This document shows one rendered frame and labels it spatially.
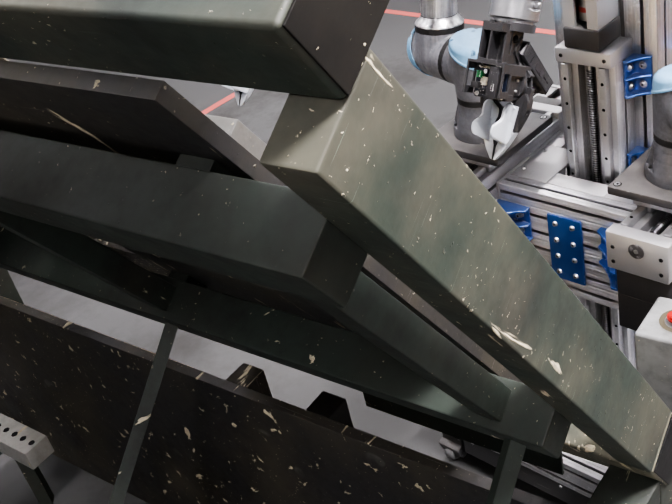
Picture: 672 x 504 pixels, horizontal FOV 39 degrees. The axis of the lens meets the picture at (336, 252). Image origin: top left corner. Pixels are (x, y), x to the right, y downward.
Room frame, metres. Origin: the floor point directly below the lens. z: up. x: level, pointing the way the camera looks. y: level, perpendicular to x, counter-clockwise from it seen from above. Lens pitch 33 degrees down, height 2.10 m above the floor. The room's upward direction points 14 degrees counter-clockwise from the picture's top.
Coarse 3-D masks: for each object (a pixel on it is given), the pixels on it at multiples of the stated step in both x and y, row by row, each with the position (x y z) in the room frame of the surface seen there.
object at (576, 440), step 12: (576, 432) 1.16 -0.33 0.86; (564, 444) 1.16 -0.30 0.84; (576, 444) 1.15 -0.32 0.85; (588, 444) 1.14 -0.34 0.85; (660, 444) 1.08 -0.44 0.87; (588, 456) 1.16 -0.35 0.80; (600, 456) 1.12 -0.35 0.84; (660, 456) 1.07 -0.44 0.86; (624, 468) 1.12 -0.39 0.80; (636, 468) 1.07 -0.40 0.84; (660, 468) 1.07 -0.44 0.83; (660, 480) 1.08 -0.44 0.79
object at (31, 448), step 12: (0, 420) 1.39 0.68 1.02; (12, 420) 1.38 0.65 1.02; (0, 432) 1.36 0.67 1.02; (12, 432) 1.35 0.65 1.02; (24, 432) 1.34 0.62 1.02; (36, 432) 1.33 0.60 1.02; (0, 444) 1.34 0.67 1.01; (12, 444) 1.32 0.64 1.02; (24, 444) 1.31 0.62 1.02; (36, 444) 1.30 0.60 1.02; (48, 444) 1.31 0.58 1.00; (12, 456) 1.32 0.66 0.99; (24, 456) 1.28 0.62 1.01; (36, 456) 1.29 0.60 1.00; (48, 456) 1.31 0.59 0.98
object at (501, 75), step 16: (496, 32) 1.36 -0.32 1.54; (512, 32) 1.34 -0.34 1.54; (528, 32) 1.33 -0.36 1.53; (480, 48) 1.34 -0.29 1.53; (496, 48) 1.34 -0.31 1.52; (512, 48) 1.34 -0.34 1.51; (480, 64) 1.33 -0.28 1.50; (496, 64) 1.31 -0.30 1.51; (512, 64) 1.34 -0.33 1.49; (464, 80) 1.34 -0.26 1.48; (480, 80) 1.34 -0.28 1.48; (496, 80) 1.30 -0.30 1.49; (512, 80) 1.31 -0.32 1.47; (528, 80) 1.33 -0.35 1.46; (480, 96) 1.33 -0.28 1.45; (496, 96) 1.29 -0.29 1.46; (512, 96) 1.30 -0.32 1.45
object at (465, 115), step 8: (464, 104) 1.97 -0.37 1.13; (472, 104) 1.95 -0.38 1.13; (480, 104) 1.94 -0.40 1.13; (504, 104) 1.96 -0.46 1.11; (456, 112) 2.01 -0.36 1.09; (464, 112) 1.97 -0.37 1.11; (472, 112) 1.95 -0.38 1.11; (480, 112) 1.94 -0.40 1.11; (456, 120) 2.02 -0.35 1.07; (464, 120) 1.96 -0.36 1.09; (472, 120) 1.95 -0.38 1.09; (456, 128) 1.99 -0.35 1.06; (464, 128) 1.96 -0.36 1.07; (456, 136) 1.99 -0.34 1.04; (464, 136) 1.96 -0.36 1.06; (472, 136) 1.94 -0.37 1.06
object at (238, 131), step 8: (216, 120) 0.93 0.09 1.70; (224, 120) 0.92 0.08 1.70; (232, 120) 0.92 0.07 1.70; (224, 128) 0.91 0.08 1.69; (232, 128) 0.91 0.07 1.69; (240, 128) 0.91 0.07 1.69; (232, 136) 0.90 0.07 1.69; (240, 136) 0.91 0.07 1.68; (248, 136) 0.92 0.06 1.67; (256, 136) 0.93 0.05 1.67; (240, 144) 0.91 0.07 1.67; (248, 144) 0.92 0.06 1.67; (256, 144) 0.92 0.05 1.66; (264, 144) 0.93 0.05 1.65; (256, 152) 0.92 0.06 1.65
